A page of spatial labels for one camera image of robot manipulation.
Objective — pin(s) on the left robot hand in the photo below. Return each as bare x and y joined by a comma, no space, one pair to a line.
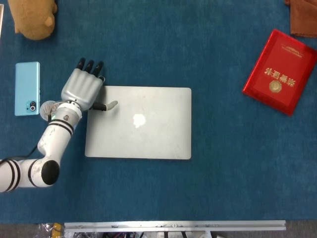
79,86

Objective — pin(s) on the silver laptop with apple logo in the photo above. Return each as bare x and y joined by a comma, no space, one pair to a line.
153,138

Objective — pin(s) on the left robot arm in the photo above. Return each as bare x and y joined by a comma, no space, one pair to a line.
57,138

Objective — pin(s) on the clear round plastic jar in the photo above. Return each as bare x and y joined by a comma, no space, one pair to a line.
45,109

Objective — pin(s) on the light blue smartphone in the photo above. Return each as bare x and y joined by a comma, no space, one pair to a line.
27,84

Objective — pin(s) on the brown plush toy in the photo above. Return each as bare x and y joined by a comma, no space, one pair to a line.
32,19

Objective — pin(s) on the clear bag with yellow content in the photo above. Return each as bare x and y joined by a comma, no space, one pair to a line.
49,230

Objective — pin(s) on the red certificate folder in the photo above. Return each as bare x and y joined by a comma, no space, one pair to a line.
280,74

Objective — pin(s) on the brown cloth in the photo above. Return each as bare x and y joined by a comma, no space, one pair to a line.
304,19

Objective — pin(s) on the white board with metal frame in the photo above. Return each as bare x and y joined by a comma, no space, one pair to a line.
1,22

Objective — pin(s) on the aluminium rail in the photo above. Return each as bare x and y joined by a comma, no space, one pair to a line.
173,225

